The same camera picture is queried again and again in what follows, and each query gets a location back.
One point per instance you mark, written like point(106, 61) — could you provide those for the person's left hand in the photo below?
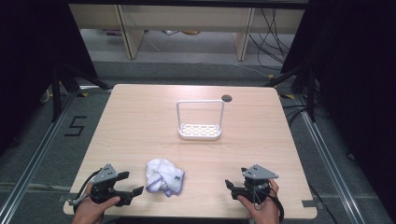
point(88, 211)

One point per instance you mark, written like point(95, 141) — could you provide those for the black metal stand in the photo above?
point(311, 93)
point(56, 93)

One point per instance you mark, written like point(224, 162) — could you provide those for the aluminium floor rail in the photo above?
point(327, 161)
point(37, 155)

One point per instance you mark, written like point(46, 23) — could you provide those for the white cloth with purple edge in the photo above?
point(163, 175)

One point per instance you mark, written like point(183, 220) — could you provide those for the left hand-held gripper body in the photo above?
point(104, 177)

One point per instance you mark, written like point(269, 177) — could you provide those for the person's right hand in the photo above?
point(264, 213)

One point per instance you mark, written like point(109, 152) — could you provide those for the round grey table grommet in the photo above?
point(227, 98)

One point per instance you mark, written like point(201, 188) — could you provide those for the yellow object under desk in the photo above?
point(190, 32)

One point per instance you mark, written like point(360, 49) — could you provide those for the beige wooden desk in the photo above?
point(186, 17)

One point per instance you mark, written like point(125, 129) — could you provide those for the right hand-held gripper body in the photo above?
point(257, 172)

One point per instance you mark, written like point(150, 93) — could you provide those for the grey tape strip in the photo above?
point(308, 203)

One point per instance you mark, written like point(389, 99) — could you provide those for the dark curtain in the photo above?
point(358, 77)
point(31, 62)

